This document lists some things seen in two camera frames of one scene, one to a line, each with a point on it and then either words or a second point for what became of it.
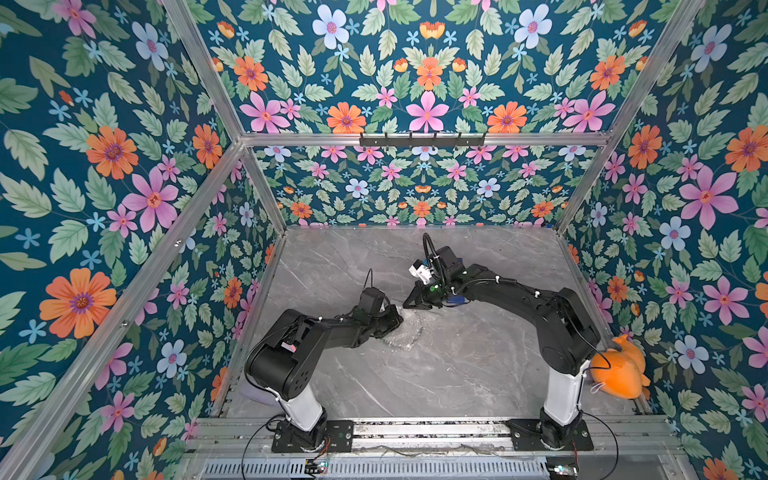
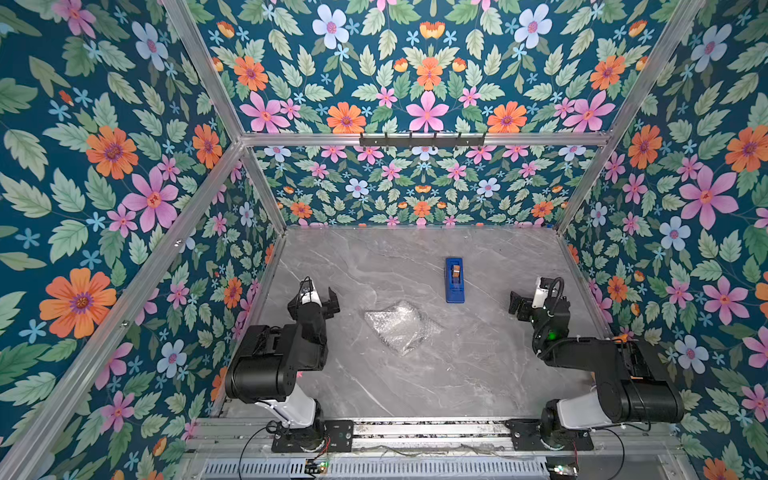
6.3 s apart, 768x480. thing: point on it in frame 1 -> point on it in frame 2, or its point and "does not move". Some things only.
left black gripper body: (383, 324) -> (325, 311)
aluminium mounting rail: (641, 435) does not move
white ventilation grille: (375, 469) does not move
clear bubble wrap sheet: (413, 332) does not move
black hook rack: (421, 141) does not move
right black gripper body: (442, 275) -> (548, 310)
